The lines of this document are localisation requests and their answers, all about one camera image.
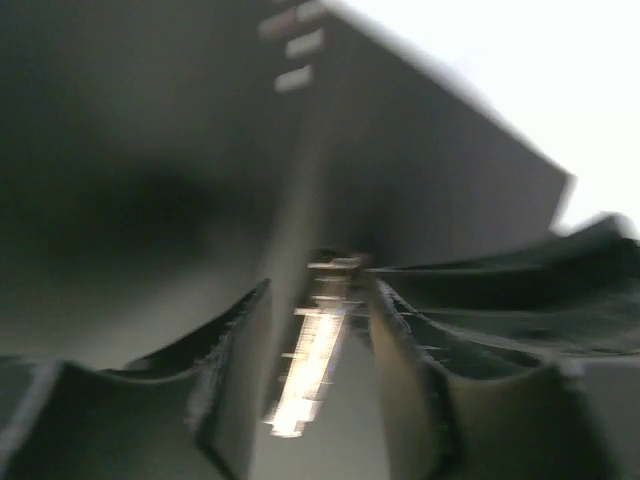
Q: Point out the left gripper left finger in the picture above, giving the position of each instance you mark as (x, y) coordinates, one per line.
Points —
(186, 411)

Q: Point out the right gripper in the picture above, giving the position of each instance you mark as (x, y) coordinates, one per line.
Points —
(577, 293)

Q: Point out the metal folder clip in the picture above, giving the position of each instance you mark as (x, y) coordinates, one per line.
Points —
(331, 305)

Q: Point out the red black folder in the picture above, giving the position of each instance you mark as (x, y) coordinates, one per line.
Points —
(159, 158)

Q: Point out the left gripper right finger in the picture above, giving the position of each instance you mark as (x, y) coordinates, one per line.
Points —
(457, 407)

